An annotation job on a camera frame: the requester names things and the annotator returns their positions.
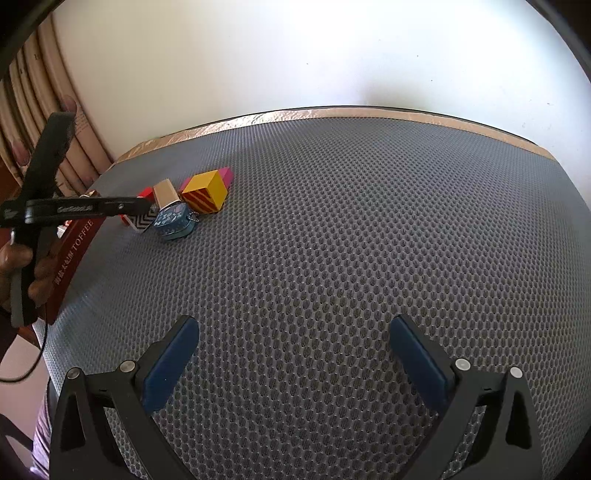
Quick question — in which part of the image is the yellow striped cube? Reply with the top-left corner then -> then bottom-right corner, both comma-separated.
180,170 -> 228,214

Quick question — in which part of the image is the red gold tin tray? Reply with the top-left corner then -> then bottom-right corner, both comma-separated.
44,218 -> 105,325

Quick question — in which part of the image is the white eraser block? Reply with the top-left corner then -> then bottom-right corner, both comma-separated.
123,204 -> 159,233

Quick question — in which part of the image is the grey honeycomb table mat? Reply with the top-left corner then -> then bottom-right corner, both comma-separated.
44,118 -> 590,479

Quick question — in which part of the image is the beige tufted sofa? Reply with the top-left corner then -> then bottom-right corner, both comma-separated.
1,14 -> 112,199

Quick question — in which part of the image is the person left hand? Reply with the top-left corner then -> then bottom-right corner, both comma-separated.
1,240 -> 61,311

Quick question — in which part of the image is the red flat block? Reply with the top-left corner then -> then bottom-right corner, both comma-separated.
120,187 -> 155,226

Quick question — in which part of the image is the pink eraser block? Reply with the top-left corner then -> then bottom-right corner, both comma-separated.
177,167 -> 233,193

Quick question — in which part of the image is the beige long block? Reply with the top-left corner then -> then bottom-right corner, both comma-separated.
152,178 -> 180,210

